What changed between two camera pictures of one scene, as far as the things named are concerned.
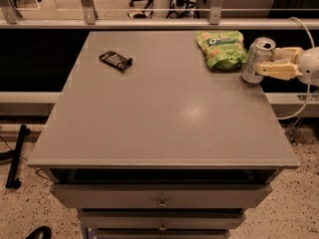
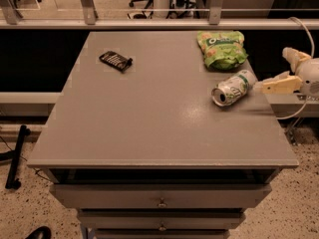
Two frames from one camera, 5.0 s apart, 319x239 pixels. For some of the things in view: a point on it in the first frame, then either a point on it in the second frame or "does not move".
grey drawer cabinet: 147,140 does not move
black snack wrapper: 116,61 does not move
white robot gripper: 309,65 → 309,72
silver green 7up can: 260,51 → 233,88
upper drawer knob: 161,204 does not move
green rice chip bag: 223,50 does not move
